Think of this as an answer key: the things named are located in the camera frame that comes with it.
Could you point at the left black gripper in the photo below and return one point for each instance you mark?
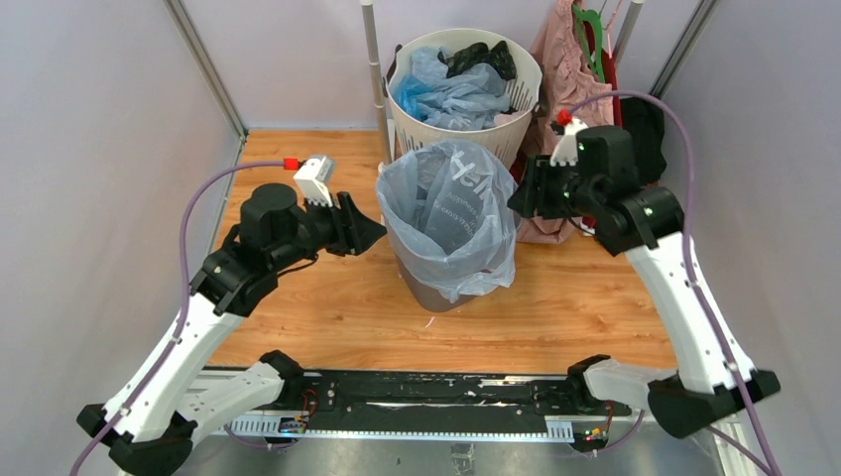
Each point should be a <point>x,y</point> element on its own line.
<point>364,230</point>

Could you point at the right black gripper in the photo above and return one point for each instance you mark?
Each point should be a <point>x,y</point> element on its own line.
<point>539,173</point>

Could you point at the white slotted laundry basket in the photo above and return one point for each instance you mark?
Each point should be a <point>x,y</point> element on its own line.
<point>504,140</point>

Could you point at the light blue plastic bag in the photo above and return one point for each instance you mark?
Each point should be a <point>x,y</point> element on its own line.
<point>446,214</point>

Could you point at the grey mesh trash bin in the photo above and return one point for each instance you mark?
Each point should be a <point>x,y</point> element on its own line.
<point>427,297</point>

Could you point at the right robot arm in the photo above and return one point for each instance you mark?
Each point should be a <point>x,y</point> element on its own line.
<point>592,173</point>

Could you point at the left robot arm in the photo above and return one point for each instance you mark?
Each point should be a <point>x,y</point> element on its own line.
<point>153,424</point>

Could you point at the pink plastic bag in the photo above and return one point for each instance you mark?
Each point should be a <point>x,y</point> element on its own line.
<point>508,117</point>

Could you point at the white rack base foot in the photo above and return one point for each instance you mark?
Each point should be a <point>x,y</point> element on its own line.
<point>392,139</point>

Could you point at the pink hanging garment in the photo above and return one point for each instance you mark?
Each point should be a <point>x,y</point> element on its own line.
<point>566,80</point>

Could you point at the black garment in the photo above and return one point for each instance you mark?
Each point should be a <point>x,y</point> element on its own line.
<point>645,123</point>

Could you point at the crumpled pale blue bag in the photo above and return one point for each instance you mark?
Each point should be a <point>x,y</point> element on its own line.
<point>466,102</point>

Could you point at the bright blue plastic bag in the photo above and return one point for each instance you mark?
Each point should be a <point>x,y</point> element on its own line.
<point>407,96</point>

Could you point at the black plastic bag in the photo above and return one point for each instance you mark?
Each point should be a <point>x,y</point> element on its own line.
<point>498,57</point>

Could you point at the green clothes hanger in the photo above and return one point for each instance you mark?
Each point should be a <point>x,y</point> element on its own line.
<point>588,28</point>

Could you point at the silver clothes rack pole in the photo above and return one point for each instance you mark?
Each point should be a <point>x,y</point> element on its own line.
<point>379,101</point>

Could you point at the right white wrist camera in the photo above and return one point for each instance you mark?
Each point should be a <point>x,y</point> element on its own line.
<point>565,128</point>

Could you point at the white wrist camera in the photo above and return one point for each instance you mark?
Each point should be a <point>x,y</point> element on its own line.
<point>565,128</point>
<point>312,177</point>

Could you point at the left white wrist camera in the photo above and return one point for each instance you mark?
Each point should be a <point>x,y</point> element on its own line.
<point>312,177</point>

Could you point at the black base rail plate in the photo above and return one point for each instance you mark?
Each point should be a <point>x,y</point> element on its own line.
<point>437,404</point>

